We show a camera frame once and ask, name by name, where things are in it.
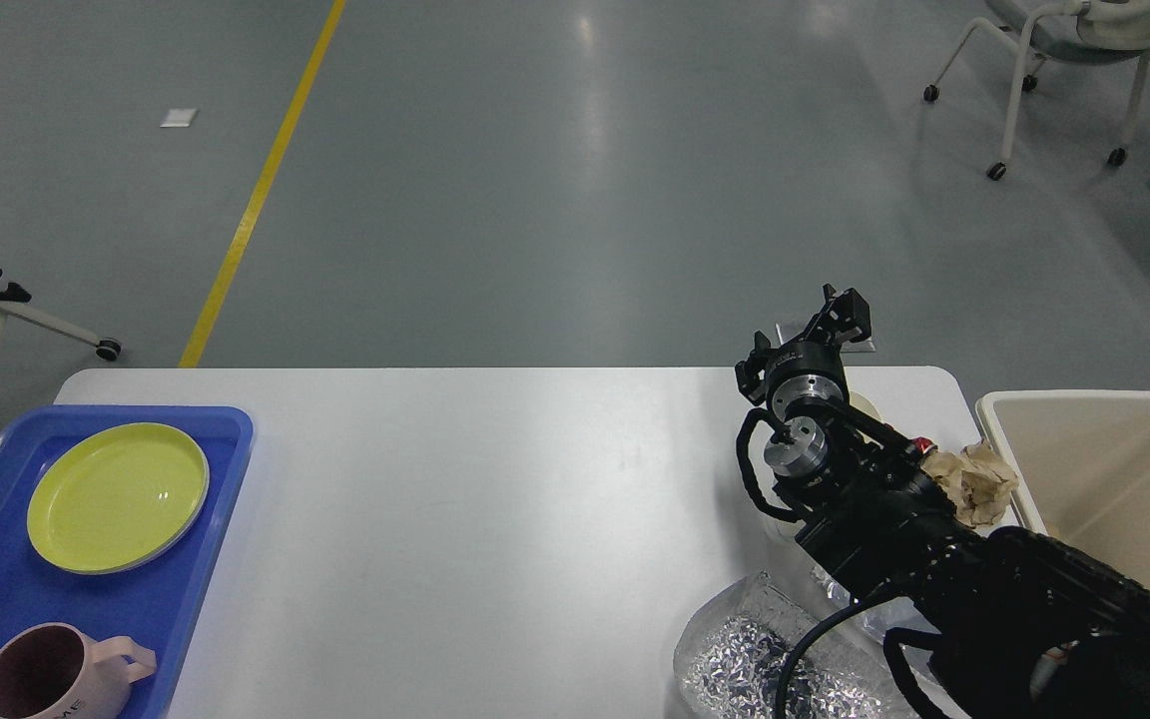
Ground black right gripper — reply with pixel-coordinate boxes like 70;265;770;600
734;284;872;419

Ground yellow plastic plate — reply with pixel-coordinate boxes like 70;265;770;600
26;422;210;576

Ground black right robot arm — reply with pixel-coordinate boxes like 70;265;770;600
734;284;1150;718

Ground small white cup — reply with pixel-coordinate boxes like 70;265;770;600
849;390;884;423

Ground crumpled brown paper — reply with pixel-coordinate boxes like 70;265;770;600
921;439;1019;529

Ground crumpled silver foil wrapper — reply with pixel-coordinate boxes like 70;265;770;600
674;569;917;718

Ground beige plastic bin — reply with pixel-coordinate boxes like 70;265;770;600
975;388;1150;588

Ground white chair top right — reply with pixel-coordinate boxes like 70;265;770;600
922;1;1150;182

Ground pale green plate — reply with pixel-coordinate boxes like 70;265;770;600
86;515;204;576

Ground pink mug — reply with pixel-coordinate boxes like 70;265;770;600
0;622;158;718

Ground blue plastic tray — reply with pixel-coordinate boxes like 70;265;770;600
0;404;255;718

